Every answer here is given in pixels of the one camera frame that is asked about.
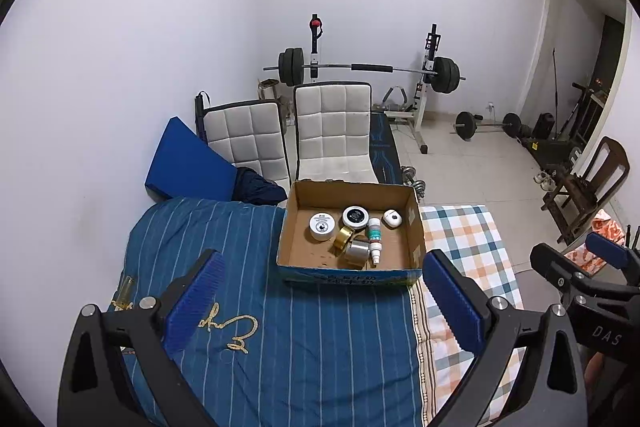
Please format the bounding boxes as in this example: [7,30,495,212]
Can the dark blue crumpled cloth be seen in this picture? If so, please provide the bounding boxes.
[232,167,288,206]

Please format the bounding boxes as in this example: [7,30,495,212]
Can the white round jar dark lid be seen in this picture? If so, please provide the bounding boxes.
[342,205,370,231]

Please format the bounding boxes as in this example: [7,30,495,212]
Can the white weight bench rack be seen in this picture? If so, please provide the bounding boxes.
[382,23,440,155]

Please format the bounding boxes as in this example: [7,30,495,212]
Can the small chrome dumbbell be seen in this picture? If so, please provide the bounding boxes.
[400,166,426,200]

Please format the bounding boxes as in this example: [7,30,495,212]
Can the small gold bottle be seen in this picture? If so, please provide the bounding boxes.
[112,275,136,311]

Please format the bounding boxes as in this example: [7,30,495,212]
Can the dark wooden chair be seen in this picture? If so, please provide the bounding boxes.
[541,136,630,246]

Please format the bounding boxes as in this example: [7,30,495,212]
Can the white purifying cream jar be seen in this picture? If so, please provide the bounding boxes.
[308,212,335,242]

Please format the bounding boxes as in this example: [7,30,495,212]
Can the blue foam wedge cushion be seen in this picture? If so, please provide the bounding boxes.
[145,117,236,202]

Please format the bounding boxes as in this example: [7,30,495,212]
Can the open cardboard box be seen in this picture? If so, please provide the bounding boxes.
[276,180,425,286]

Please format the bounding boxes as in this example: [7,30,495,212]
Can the gold round tin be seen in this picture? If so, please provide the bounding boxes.
[333,227,355,256]

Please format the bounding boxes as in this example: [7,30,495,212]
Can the white oval earbud case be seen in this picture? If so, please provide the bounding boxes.
[382,209,402,229]

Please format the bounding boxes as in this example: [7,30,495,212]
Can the right white quilted chair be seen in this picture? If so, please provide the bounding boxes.
[293,81,378,183]

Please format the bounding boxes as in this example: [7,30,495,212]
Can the white quilted chair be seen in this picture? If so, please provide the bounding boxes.
[194,93,291,192]
[293,81,378,183]

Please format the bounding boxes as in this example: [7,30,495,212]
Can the silver round tin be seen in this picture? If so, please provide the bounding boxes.
[342,239,370,269]

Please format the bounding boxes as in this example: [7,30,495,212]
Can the blue striped bedspread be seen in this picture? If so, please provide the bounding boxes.
[122,198,425,426]

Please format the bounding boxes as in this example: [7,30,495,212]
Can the white teal spray bottle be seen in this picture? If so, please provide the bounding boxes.
[367,218,383,267]

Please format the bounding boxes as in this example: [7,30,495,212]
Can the orange white patterned cloth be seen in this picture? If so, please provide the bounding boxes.
[564,209,626,275]

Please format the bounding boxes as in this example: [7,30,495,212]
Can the left white quilted chair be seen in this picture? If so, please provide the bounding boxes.
[194,93,291,192]

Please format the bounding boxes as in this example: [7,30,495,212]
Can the plaid checked blanket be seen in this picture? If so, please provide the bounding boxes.
[409,205,523,426]

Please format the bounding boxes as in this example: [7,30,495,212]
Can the floor barbell black plates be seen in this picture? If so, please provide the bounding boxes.
[454,112,522,141]

